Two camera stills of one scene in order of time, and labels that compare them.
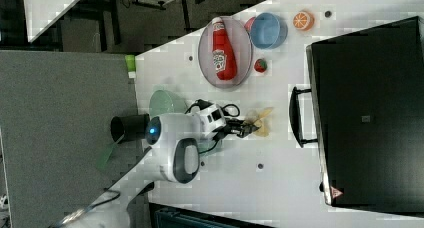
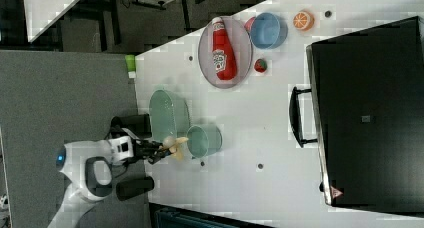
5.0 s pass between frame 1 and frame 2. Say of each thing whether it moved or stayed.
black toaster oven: stayed
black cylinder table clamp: stayed
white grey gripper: moved
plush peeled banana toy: moved
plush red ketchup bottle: stayed
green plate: stayed
